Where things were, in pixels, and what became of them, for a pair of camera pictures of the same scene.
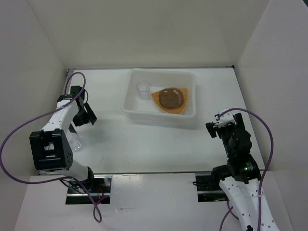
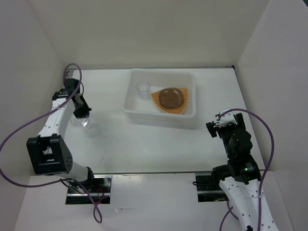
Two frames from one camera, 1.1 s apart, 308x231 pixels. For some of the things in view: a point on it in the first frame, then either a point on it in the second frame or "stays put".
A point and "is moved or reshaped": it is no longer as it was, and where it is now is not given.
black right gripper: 211,130 stays put
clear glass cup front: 76,141 is moved or reshaped
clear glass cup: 143,87 stays put
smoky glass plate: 171,99 stays put
